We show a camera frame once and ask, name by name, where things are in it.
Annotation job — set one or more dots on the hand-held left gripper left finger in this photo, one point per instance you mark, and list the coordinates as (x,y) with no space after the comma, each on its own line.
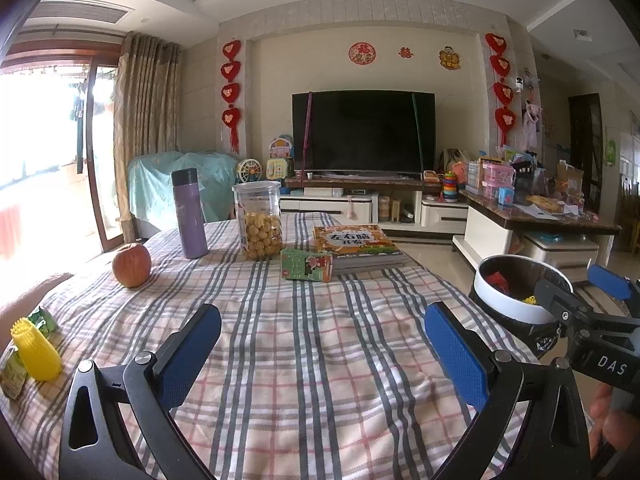
(192,355)

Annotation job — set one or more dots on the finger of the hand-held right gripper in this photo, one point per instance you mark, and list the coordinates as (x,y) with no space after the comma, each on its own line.
(557,300)
(612,282)

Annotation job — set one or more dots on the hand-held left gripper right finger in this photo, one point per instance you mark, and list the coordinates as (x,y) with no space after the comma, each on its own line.
(457,360)

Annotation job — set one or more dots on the yellow green snack wrapper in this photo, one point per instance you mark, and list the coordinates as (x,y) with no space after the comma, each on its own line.
(528,301)

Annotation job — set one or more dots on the white trash bin black liner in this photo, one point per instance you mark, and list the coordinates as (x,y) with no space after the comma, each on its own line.
(505,305)

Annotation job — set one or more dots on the person's right hand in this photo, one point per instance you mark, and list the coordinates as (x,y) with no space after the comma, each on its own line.
(622,430)

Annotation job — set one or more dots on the white paper sheet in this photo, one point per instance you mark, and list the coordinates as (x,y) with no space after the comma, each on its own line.
(532,212)

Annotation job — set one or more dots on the patterned yellow tray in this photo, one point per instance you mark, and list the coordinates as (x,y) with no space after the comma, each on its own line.
(545,204)

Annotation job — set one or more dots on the marble top coffee table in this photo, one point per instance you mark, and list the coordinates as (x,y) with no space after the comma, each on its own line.
(487,232)

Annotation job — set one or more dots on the red apple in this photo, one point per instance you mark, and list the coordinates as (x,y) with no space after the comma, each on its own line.
(131,266)

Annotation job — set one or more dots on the brown cardboard box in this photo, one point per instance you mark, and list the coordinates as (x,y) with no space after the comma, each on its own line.
(570,177)

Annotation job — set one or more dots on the small teal box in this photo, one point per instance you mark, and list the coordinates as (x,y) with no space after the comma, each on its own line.
(505,197)

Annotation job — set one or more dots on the checkered tablecloth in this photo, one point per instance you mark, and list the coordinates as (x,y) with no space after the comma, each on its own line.
(310,360)

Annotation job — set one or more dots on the purple thermos bottle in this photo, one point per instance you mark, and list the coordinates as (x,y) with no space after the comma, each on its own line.
(190,220)

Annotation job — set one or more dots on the dark wooden door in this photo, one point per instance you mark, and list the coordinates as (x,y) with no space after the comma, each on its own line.
(585,150)

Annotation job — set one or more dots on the clear cookie jar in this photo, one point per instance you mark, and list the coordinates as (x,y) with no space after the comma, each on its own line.
(260,235)

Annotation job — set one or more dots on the pink storage box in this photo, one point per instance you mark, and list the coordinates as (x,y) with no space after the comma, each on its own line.
(497,175)

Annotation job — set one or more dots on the green cartoon carton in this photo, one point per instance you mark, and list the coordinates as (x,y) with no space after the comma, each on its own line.
(302,265)

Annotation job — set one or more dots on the green snack packet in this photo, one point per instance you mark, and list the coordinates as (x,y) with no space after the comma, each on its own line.
(12,375)
(44,321)

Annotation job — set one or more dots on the yellow plastic toy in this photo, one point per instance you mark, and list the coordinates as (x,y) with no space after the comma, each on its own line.
(37,355)

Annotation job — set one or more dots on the stacking rings toy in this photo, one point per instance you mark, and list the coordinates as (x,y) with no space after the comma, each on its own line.
(450,187)

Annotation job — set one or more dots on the orange children's book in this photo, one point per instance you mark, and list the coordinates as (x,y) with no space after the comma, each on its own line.
(350,242)

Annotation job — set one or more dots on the teal covered sofa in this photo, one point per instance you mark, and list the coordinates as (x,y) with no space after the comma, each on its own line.
(150,180)

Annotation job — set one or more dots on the toy ferris wheel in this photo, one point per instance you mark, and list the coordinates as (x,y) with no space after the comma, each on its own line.
(248,172)

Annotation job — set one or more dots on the blue toy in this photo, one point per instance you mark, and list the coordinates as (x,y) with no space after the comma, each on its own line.
(292,191)

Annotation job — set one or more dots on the white television stand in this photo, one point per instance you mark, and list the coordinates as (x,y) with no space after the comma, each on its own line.
(325,205)

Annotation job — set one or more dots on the green toy telephone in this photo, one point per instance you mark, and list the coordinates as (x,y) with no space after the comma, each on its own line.
(276,169)

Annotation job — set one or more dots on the pink toy house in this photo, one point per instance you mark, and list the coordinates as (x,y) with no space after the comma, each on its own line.
(280,146)

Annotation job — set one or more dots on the black flat television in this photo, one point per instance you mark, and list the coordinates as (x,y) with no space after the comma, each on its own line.
(365,132)

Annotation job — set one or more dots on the beige curtain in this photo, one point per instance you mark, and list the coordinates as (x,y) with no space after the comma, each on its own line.
(145,110)

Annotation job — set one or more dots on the red thin pole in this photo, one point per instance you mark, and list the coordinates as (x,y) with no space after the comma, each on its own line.
(306,132)

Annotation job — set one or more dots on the square ceiling downlight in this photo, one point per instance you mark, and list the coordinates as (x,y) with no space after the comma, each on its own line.
(582,34)

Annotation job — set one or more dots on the hanging dark clothes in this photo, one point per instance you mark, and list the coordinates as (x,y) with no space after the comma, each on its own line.
(78,106)

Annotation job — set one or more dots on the ceiling air vent grille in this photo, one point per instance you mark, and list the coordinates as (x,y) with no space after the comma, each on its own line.
(82,12)

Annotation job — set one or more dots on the green wall sticker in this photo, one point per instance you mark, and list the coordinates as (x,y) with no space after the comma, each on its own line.
(610,152)

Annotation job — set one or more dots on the pink wall hanging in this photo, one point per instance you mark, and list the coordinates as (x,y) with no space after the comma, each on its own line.
(530,122)

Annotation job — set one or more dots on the wooden balcony door frame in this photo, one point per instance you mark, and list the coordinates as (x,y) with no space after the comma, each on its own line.
(97,160)

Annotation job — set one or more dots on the white security camera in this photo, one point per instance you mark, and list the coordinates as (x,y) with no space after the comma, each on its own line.
(520,83)

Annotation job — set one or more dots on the gold figure wall decal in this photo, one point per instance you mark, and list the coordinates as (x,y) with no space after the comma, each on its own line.
(450,57)

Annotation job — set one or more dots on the small red wall decal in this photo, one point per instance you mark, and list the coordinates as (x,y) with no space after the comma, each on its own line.
(405,53)

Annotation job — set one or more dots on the round red wall decal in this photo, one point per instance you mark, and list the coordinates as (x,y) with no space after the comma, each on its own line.
(362,53)

